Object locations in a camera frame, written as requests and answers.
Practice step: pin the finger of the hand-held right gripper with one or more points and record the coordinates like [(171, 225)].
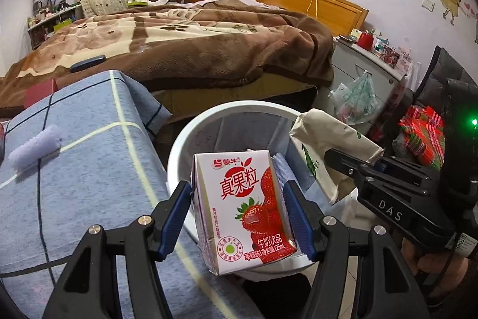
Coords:
[(347, 164), (410, 169)]

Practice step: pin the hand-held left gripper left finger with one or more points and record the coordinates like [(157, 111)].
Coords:
[(173, 218)]

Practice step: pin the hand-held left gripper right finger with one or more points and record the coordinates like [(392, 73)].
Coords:
[(298, 222)]

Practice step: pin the beige paper bag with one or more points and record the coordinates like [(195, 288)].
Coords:
[(328, 143)]

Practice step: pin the strawberry milk carton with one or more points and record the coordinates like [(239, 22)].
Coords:
[(239, 199)]

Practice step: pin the person's right hand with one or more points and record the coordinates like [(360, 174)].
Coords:
[(437, 278)]

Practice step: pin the red green checked bag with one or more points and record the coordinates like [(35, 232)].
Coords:
[(422, 132)]

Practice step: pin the green printed plastic bag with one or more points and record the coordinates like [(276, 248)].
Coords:
[(354, 98)]

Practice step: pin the blue checked tablecloth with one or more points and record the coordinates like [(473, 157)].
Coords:
[(93, 173)]

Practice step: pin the black chair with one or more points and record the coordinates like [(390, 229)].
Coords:
[(437, 80)]

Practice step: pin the grey nightstand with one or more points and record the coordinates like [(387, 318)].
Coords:
[(351, 68)]

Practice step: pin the row of small boxes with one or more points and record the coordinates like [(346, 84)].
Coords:
[(392, 55)]

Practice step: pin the red mug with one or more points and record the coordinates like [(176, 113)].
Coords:
[(365, 40)]

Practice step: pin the mustard bed mattress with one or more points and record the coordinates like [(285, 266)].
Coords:
[(231, 98)]

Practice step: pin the wooden bed headboard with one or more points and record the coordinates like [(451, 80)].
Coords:
[(325, 10)]

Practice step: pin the brown printed blanket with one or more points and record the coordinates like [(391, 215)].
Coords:
[(186, 42)]

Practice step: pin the black phone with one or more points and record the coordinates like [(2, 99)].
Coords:
[(87, 64)]

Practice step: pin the dark red box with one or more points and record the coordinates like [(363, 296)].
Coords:
[(39, 93)]

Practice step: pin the pale pink pillow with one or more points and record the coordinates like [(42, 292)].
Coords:
[(257, 1)]

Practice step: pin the green book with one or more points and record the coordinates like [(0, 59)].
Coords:
[(138, 3)]

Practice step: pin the cluttered side shelf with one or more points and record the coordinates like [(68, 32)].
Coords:
[(48, 23)]

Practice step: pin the white wall socket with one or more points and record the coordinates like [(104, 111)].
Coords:
[(428, 4)]

